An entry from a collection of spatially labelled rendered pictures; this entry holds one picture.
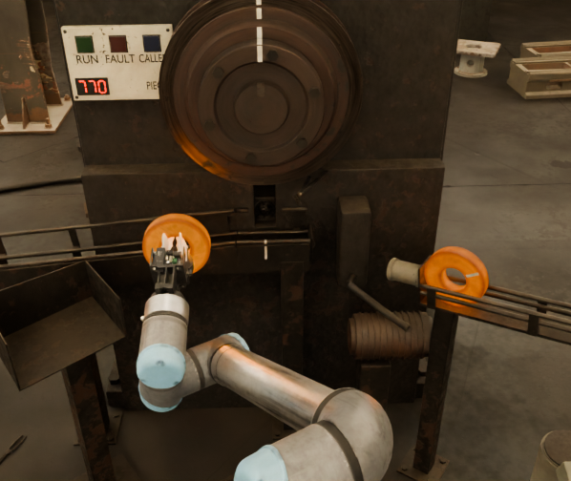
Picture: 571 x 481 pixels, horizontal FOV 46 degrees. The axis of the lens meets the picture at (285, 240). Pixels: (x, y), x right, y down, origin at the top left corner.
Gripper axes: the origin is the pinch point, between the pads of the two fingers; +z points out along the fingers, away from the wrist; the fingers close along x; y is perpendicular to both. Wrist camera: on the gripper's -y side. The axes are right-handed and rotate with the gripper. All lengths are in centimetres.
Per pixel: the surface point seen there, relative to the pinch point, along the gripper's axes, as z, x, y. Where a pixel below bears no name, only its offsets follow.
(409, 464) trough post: -21, -60, -82
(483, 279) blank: -7, -71, -11
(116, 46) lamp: 39.7, 13.7, 25.5
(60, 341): -12.4, 29.7, -21.3
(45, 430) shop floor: -4, 54, -86
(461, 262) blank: -3, -67, -9
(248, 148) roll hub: 14.7, -17.4, 13.6
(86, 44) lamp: 40, 21, 26
